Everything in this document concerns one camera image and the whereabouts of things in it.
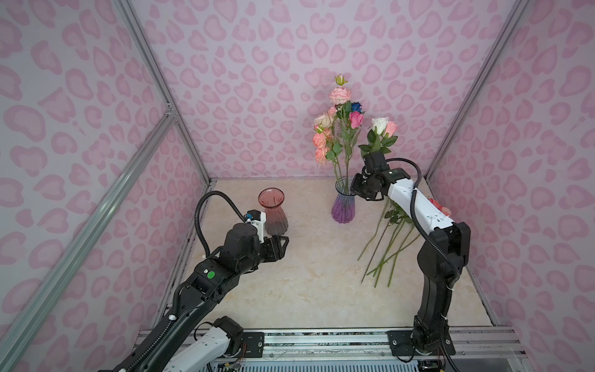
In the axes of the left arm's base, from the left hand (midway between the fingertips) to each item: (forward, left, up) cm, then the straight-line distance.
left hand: (283, 237), depth 70 cm
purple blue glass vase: (+23, -23, -18) cm, 37 cm away
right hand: (+25, -25, -5) cm, 36 cm away
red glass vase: (+22, +6, -9) cm, 24 cm away
